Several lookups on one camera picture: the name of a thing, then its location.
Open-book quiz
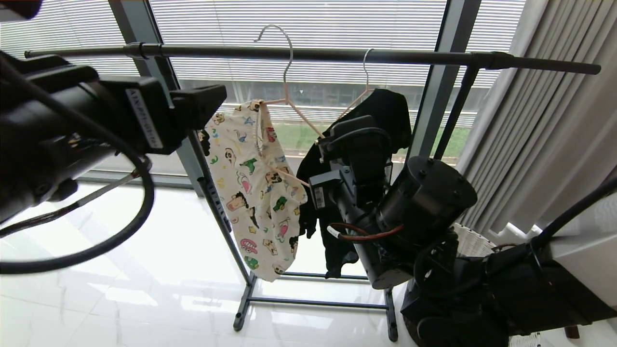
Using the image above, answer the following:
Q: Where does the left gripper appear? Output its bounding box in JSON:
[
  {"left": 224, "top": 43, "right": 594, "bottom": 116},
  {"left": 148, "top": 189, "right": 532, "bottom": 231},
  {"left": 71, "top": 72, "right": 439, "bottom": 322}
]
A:
[{"left": 94, "top": 76, "right": 228, "bottom": 156}]

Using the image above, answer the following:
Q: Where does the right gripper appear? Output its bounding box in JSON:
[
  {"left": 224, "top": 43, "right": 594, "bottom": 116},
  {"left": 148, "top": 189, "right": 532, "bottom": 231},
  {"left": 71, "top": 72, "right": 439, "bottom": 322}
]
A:
[{"left": 308, "top": 166, "right": 360, "bottom": 213}]

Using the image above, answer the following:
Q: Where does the cream printed garment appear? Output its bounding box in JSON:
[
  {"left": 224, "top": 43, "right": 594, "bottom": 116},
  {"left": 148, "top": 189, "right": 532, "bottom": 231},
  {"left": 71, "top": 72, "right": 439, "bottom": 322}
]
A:
[{"left": 198, "top": 99, "right": 309, "bottom": 282}]

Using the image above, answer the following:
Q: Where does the black garment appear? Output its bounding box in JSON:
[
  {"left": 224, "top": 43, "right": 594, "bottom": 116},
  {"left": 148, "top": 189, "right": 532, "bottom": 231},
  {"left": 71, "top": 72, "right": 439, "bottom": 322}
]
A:
[{"left": 295, "top": 88, "right": 413, "bottom": 279}]

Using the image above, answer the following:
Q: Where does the pink clothes hanger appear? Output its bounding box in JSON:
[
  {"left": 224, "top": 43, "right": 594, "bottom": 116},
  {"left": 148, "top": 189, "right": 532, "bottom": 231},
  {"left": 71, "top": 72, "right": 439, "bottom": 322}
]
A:
[
  {"left": 336, "top": 48, "right": 376, "bottom": 122},
  {"left": 254, "top": 24, "right": 327, "bottom": 188}
]

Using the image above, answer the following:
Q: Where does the black clothes rack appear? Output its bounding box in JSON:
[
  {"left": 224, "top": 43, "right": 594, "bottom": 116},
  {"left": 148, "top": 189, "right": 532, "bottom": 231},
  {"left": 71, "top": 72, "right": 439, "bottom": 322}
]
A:
[{"left": 24, "top": 42, "right": 602, "bottom": 343}]

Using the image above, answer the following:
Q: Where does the white laundry basket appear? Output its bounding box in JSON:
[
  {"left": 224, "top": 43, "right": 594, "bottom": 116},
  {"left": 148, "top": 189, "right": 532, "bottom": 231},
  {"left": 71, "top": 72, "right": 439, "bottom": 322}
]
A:
[{"left": 452, "top": 223, "right": 540, "bottom": 347}]

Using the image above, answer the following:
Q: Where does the window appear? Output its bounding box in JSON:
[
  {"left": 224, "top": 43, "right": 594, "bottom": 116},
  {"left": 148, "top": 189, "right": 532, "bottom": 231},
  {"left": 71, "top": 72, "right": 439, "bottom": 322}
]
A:
[{"left": 0, "top": 0, "right": 526, "bottom": 188}]

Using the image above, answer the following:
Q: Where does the beige curtain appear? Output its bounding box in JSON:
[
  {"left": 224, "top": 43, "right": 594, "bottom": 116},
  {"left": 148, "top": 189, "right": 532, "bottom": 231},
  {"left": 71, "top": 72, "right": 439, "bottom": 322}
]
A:
[{"left": 456, "top": 0, "right": 617, "bottom": 241}]

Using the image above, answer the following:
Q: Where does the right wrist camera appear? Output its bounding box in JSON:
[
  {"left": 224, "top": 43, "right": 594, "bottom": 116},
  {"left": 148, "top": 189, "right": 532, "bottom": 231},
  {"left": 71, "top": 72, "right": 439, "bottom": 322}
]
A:
[{"left": 317, "top": 115, "right": 392, "bottom": 169}]

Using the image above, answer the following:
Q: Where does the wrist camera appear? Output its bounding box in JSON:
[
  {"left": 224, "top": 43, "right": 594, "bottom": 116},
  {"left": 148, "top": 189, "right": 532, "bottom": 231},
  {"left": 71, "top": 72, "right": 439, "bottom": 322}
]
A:
[
  {"left": 0, "top": 0, "right": 44, "bottom": 21},
  {"left": 317, "top": 115, "right": 392, "bottom": 169}
]

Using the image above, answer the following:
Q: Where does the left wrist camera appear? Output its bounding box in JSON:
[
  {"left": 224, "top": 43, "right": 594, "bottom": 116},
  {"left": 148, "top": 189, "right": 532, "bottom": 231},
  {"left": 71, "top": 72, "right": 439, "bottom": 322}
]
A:
[{"left": 0, "top": 0, "right": 44, "bottom": 21}]

